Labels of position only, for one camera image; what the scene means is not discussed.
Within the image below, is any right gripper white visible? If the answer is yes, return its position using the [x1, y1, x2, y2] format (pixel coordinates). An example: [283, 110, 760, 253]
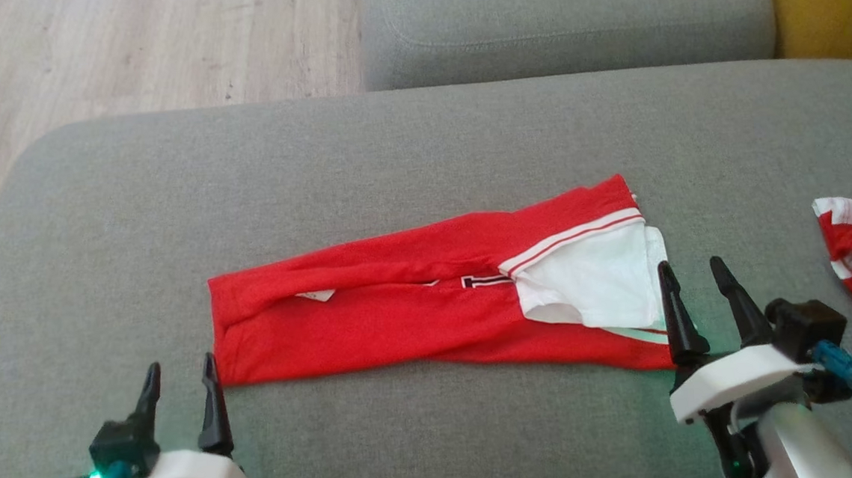
[656, 248, 823, 478]

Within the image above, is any red basketball jersey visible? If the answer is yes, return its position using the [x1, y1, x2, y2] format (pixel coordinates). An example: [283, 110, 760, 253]
[200, 170, 680, 403]

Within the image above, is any large grey sofa seat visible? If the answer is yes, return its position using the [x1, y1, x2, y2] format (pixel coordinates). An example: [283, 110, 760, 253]
[0, 53, 852, 478]

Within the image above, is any grey sofa cushion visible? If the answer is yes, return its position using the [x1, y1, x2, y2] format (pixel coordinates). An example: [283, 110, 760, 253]
[357, 0, 780, 94]

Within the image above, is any blue cable connector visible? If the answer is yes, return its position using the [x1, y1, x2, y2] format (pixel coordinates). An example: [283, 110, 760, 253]
[809, 337, 852, 397]

